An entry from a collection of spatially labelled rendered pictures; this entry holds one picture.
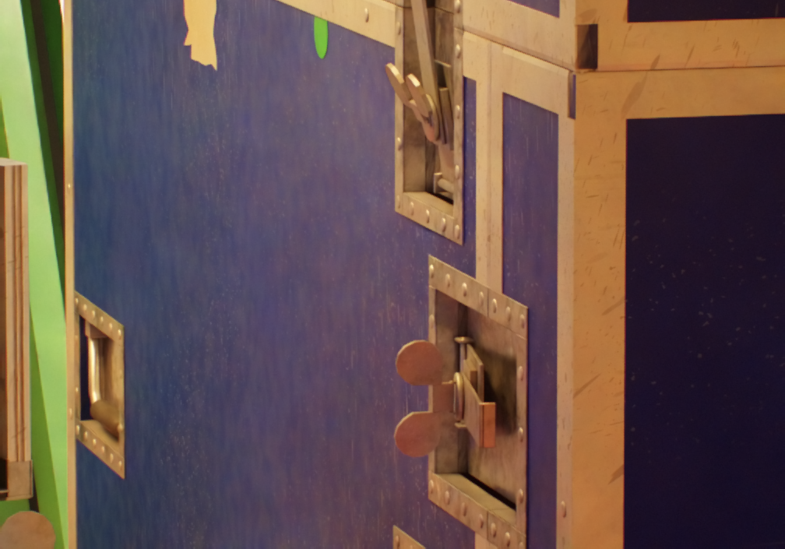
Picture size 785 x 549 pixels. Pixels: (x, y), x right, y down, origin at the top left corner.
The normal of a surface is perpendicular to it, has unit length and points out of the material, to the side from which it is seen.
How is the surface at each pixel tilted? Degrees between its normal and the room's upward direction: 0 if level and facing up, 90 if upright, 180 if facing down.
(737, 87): 90
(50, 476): 90
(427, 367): 100
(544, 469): 90
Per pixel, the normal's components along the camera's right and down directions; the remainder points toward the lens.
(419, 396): -0.96, 0.04
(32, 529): 0.13, 0.10
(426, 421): 0.23, 0.32
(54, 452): 0.57, -0.12
